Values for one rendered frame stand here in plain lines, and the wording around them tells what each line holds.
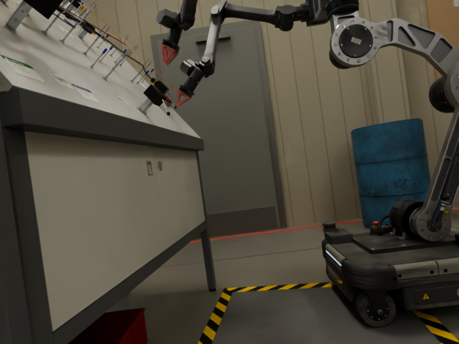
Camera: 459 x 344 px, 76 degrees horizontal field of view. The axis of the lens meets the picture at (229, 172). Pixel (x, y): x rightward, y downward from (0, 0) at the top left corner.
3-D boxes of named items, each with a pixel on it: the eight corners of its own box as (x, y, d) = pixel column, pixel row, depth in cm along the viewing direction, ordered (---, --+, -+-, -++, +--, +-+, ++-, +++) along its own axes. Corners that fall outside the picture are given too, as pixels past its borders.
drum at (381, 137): (412, 214, 284) (399, 123, 283) (454, 226, 227) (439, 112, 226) (352, 222, 286) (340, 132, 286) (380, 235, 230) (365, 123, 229)
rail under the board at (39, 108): (204, 150, 167) (203, 138, 167) (23, 123, 52) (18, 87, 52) (195, 151, 169) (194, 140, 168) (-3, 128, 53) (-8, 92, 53)
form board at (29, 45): (7, 93, 52) (13, 84, 52) (-279, -232, 63) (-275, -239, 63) (199, 140, 168) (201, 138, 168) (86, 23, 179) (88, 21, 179)
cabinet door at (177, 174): (206, 220, 164) (197, 151, 164) (168, 248, 111) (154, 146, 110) (202, 221, 165) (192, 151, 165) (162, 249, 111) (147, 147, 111)
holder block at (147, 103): (155, 127, 106) (173, 107, 105) (132, 104, 108) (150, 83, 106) (160, 128, 111) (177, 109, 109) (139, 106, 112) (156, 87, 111)
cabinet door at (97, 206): (166, 249, 110) (151, 146, 110) (54, 332, 57) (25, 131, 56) (161, 250, 111) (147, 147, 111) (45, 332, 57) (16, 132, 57)
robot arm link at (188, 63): (211, 58, 141) (214, 72, 148) (195, 48, 145) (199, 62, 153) (192, 72, 138) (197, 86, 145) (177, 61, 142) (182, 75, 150)
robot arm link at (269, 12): (217, -5, 163) (220, 12, 172) (208, 10, 158) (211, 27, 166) (296, 5, 152) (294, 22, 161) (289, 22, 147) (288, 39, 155)
